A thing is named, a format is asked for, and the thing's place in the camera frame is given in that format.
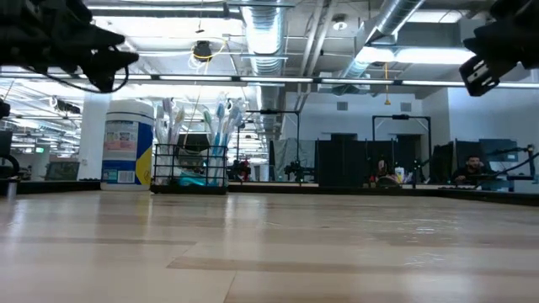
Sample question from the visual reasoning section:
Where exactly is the black ceiling pod yellow cable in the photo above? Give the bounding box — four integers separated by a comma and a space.
191, 36, 228, 62

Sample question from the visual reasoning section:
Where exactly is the white wipes canister blue label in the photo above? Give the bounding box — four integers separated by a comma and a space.
100, 98, 155, 191

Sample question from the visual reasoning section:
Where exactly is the person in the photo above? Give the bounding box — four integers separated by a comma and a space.
374, 157, 408, 186
452, 154, 488, 185

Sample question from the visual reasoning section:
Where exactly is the dark laptop screen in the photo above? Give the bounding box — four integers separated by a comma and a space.
44, 160, 81, 182

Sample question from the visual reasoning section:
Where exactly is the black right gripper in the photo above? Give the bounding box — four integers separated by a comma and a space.
458, 0, 539, 97

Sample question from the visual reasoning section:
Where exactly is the white column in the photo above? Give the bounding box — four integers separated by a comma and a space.
77, 90, 112, 182

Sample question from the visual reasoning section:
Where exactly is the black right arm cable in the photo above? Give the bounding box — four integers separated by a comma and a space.
499, 150, 539, 174

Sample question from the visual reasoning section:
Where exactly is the blue white toothbrush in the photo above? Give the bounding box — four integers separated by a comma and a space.
226, 103, 242, 146
213, 101, 227, 186

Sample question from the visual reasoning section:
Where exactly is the black partition screen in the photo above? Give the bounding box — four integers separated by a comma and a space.
314, 138, 423, 187

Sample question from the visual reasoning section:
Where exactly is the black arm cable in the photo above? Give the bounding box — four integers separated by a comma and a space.
499, 150, 539, 174
20, 62, 128, 94

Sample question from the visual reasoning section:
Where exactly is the flat computer monitor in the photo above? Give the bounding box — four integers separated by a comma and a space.
478, 137, 520, 163

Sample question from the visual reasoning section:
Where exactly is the black metal frame stand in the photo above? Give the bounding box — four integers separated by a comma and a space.
371, 114, 434, 183
236, 109, 302, 183

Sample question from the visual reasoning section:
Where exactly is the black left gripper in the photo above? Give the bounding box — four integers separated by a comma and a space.
20, 0, 140, 93

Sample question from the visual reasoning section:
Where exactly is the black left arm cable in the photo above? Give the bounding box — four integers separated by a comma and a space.
20, 62, 128, 94

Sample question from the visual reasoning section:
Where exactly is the yellow hanging pendant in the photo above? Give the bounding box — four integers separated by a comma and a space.
382, 61, 392, 106

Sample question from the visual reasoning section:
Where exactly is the green white toothbrush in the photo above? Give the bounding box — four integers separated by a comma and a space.
201, 108, 215, 146

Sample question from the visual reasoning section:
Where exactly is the black monitor back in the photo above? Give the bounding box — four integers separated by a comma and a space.
430, 140, 480, 184

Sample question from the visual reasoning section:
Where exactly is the black curved stand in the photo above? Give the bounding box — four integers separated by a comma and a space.
0, 128, 23, 199

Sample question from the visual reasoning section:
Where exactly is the red black background robot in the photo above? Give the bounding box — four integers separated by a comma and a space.
229, 157, 254, 183

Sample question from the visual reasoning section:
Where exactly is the silver ceiling air duct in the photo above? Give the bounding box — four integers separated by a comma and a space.
240, 0, 292, 140

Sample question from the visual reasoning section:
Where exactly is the black wire organizer basket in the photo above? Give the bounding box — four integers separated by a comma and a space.
151, 142, 229, 195

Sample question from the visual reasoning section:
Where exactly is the long ceiling light strip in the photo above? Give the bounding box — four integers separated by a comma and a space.
0, 72, 539, 88

